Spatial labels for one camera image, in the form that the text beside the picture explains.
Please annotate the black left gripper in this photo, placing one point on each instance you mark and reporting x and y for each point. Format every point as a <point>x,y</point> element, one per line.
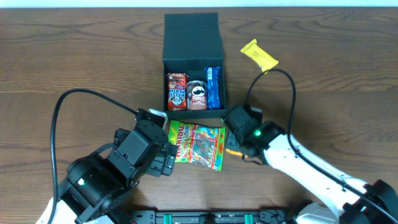
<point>166,158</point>

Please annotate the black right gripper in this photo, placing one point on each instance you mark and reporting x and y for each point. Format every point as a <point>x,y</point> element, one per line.
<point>232,140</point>

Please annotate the small yellow snack packet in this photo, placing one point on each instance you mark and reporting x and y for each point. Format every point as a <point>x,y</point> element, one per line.
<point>236,153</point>

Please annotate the small Pringles can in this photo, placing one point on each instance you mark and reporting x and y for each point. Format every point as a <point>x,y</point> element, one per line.
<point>196,95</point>

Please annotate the blue Oreo cookie pack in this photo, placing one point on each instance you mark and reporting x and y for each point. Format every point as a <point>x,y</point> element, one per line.
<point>212,88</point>

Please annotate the red Hello Panda box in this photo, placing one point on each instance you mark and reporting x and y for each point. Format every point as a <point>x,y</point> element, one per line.
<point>177,83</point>

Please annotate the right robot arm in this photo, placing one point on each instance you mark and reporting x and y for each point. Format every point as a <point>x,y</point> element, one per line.
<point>346,199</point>

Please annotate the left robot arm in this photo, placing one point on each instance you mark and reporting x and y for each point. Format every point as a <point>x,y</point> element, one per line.
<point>97,184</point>

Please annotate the green Haribo gummy bag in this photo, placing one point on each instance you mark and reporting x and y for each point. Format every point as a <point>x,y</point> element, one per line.
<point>198,144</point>

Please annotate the yellow snack bar wrapper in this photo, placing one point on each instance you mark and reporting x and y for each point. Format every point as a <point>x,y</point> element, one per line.
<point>259,56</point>

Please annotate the black open gift box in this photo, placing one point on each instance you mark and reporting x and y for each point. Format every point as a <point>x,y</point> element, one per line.
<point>193,42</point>

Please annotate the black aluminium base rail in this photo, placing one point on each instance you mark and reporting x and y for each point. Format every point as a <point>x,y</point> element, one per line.
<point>214,217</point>

